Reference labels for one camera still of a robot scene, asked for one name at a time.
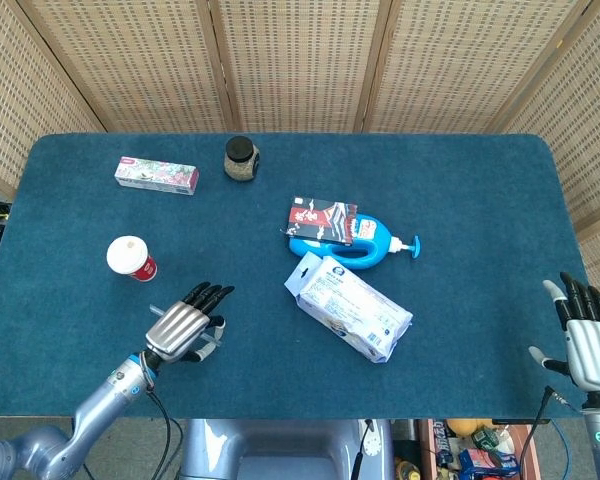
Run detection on red paper cup white lid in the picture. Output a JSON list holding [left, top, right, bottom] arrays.
[[105, 235, 159, 283]]

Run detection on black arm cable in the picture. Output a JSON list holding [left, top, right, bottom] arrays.
[[518, 384, 556, 480], [144, 384, 177, 480]]

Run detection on blue pump detergent bottle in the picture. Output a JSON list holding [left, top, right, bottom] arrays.
[[287, 213, 422, 271]]

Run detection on brown box of groceries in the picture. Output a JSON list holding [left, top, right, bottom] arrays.
[[417, 418, 541, 480]]

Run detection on pink white toothpaste box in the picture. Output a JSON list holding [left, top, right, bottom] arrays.
[[114, 155, 201, 197]]

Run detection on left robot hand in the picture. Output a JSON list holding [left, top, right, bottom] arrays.
[[144, 282, 236, 365]]

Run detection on glass jar black lid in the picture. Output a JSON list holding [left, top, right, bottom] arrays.
[[223, 135, 261, 183]]

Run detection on blue red snack pack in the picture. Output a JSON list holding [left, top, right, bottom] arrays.
[[458, 448, 521, 479]]

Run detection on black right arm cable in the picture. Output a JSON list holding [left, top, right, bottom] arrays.
[[518, 384, 556, 480]]

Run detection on red black book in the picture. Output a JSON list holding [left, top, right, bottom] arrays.
[[279, 195, 360, 246]]

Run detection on grey-blue robot torso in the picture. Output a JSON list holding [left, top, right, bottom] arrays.
[[179, 418, 396, 480]]

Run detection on black torso cable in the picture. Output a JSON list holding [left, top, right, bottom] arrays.
[[352, 418, 376, 480]]

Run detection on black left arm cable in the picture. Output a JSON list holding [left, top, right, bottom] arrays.
[[144, 384, 177, 480]]

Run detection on white wet wipes pack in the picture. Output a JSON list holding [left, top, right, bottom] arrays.
[[283, 250, 414, 365]]

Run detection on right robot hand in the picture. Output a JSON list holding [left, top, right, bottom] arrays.
[[528, 271, 600, 396]]

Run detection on woven bamboo folding screen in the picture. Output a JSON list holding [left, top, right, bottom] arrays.
[[0, 0, 600, 296]]

